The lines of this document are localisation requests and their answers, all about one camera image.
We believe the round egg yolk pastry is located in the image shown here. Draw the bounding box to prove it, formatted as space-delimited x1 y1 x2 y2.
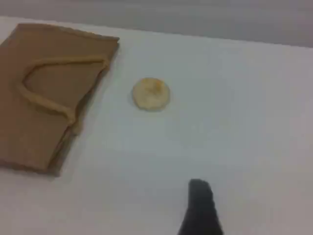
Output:
132 77 171 113

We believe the brown jute tote bag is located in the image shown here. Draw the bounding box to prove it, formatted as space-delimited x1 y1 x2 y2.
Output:
0 23 120 177

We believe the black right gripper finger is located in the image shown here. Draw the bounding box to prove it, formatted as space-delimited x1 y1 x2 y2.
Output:
177 178 224 235

